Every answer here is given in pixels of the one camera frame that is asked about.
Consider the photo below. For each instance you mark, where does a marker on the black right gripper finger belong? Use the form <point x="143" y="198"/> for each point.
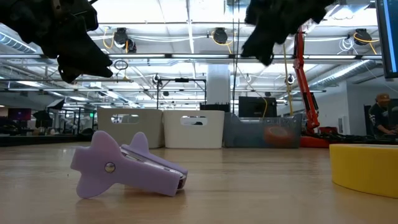
<point x="258" y="48"/>
<point x="277" y="42"/>

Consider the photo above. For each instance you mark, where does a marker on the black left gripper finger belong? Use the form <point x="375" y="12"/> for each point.
<point x="77" y="70"/>
<point x="91" y="54"/>

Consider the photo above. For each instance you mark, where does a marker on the orange tape roll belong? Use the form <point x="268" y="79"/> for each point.
<point x="276" y="137"/>

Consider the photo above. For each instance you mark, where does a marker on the yellow tape roll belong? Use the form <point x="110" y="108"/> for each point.
<point x="363" y="168"/>

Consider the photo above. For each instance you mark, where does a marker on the black background monitor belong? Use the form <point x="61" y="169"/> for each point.
<point x="255" y="107"/>

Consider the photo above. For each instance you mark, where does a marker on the black low box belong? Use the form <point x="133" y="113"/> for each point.
<point x="214" y="107"/>

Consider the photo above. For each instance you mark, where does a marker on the translucent dark plastic bin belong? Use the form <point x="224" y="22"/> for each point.
<point x="242" y="133"/>

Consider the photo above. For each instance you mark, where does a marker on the grey plastic bin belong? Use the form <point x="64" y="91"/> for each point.
<point x="146" y="133"/>

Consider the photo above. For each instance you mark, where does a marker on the computer monitor blue screen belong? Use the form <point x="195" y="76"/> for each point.
<point x="388" y="37"/>

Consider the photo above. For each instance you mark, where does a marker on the white plastic bin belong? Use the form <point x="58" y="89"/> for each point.
<point x="192" y="137"/>

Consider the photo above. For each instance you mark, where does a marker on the person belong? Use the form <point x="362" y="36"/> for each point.
<point x="377" y="118"/>

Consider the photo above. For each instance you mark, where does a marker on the black tall stand frame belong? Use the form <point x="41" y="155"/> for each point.
<point x="182" y="80"/>

